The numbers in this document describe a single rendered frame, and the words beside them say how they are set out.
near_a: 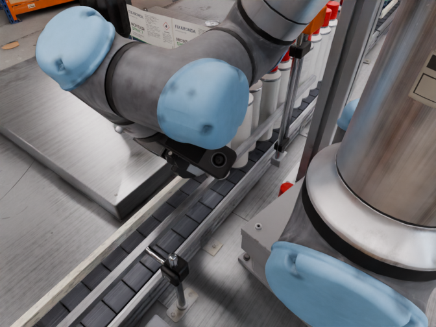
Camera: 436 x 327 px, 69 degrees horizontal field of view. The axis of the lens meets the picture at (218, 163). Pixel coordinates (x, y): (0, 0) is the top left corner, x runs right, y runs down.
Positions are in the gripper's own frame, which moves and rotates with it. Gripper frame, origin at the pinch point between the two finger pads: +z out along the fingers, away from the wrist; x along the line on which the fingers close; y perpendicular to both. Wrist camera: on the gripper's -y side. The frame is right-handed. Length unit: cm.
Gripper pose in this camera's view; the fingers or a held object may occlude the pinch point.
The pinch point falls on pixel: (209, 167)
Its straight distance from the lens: 58.7
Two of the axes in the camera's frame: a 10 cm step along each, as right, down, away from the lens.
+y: -8.1, -4.2, 4.1
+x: -5.1, 8.5, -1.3
